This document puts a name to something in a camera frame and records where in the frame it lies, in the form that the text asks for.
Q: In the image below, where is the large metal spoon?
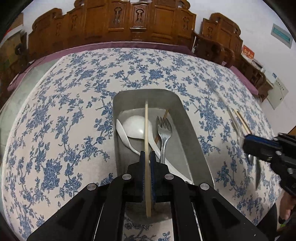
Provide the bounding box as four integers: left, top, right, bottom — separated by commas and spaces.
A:
246, 154, 254, 166

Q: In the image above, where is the light bamboo chopstick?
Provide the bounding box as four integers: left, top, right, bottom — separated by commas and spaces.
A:
144, 100, 152, 218

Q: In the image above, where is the metal fork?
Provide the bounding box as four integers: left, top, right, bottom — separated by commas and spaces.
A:
157, 116, 173, 164

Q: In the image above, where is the white ceramic soup spoon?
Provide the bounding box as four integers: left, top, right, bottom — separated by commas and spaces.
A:
116, 115, 193, 184

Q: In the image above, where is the metal rectangular tray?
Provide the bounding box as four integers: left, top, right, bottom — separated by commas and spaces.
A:
112, 88, 215, 204

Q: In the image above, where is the person right hand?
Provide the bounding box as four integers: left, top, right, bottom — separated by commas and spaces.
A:
280, 192, 295, 220

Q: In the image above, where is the white electrical panel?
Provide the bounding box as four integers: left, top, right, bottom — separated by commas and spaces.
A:
267, 78, 288, 109

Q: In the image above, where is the blue floral tablecloth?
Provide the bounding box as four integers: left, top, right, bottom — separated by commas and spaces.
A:
1, 48, 281, 240

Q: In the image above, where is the red paper box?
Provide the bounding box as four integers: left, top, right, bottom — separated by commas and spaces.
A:
241, 45, 254, 60

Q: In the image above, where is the wooden armchair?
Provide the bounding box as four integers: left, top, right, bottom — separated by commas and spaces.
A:
192, 13, 266, 95

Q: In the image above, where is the carved wooden sofa bench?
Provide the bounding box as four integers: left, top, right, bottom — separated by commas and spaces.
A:
28, 1, 196, 60

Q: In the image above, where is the cardboard boxes stack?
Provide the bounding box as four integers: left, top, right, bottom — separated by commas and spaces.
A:
1, 13, 27, 71

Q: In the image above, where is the green wall panel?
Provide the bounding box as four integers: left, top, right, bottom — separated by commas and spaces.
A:
271, 24, 293, 48

